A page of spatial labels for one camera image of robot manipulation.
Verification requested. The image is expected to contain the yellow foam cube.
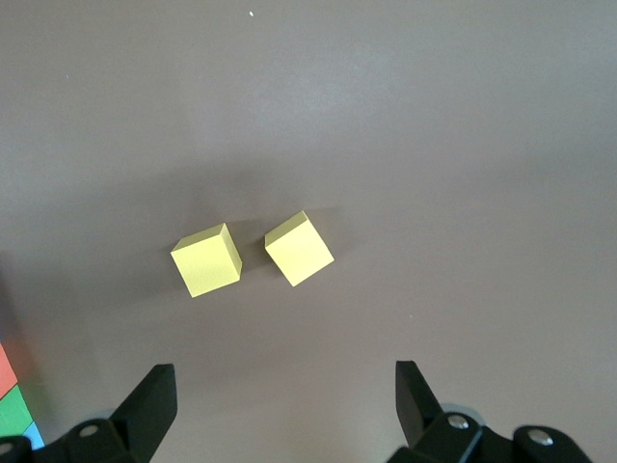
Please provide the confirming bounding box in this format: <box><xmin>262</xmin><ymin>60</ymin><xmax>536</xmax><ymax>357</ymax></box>
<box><xmin>263</xmin><ymin>209</ymin><xmax>336</xmax><ymax>288</ymax></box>
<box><xmin>170</xmin><ymin>222</ymin><xmax>244</xmax><ymax>299</ymax></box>

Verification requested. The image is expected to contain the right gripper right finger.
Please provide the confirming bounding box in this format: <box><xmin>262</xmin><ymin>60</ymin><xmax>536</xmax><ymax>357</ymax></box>
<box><xmin>388</xmin><ymin>360</ymin><xmax>592</xmax><ymax>463</ymax></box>

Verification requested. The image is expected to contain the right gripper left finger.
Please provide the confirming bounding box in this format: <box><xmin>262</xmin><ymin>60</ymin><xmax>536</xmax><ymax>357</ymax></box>
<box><xmin>0</xmin><ymin>364</ymin><xmax>178</xmax><ymax>463</ymax></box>

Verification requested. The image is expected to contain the orange foam cube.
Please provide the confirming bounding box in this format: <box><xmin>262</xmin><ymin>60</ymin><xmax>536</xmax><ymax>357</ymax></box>
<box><xmin>0</xmin><ymin>342</ymin><xmax>20</xmax><ymax>399</ymax></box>

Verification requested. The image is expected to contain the green foam cube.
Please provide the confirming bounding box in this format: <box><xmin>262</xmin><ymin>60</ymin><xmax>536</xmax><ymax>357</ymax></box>
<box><xmin>0</xmin><ymin>384</ymin><xmax>36</xmax><ymax>438</ymax></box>

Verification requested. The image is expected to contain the blue foam cube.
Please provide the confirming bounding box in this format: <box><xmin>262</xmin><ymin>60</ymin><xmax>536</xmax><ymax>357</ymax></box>
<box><xmin>20</xmin><ymin>421</ymin><xmax>46</xmax><ymax>450</ymax></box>

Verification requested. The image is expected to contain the brown table mat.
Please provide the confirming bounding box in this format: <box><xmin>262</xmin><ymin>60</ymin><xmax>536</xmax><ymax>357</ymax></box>
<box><xmin>0</xmin><ymin>0</ymin><xmax>617</xmax><ymax>463</ymax></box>

